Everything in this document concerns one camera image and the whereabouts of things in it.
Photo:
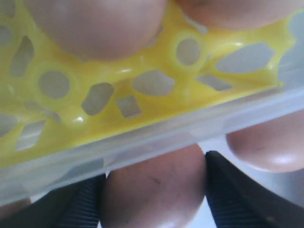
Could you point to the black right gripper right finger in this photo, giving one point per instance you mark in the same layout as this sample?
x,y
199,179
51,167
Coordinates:
x,y
237,201

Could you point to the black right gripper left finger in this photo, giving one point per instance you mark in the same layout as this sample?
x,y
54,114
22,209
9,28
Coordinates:
x,y
73,206

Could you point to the clear plastic container box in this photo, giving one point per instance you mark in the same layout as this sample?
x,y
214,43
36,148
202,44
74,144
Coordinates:
x,y
47,173

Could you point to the brown egg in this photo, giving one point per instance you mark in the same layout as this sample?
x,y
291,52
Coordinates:
x,y
99,29
161,192
274,146
238,14
14,207

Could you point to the yellow plastic egg tray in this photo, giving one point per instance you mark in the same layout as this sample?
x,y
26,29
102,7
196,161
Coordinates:
x,y
51,101

